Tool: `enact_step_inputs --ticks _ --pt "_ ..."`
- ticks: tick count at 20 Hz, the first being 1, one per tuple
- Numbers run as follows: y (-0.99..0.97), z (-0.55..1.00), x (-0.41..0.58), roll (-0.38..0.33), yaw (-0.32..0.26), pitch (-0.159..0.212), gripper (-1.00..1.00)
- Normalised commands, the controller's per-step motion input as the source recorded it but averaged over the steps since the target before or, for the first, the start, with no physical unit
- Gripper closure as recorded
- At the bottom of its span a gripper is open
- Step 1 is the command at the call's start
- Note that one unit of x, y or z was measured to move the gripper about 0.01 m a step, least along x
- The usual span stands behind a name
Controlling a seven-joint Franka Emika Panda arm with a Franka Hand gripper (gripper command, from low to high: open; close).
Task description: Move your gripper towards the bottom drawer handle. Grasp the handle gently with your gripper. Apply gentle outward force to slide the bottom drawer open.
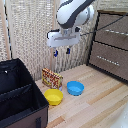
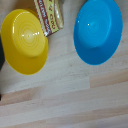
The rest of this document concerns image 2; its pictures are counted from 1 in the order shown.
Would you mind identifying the yellow plastic bowl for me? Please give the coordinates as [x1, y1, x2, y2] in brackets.
[0, 8, 50, 76]

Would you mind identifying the blue plastic bowl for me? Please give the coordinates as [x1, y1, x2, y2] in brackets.
[73, 0, 124, 66]

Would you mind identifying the red yellow snack box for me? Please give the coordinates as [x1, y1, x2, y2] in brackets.
[33, 0, 65, 37]

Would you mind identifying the black fabric storage box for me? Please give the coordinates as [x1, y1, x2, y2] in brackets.
[0, 41, 6, 72]

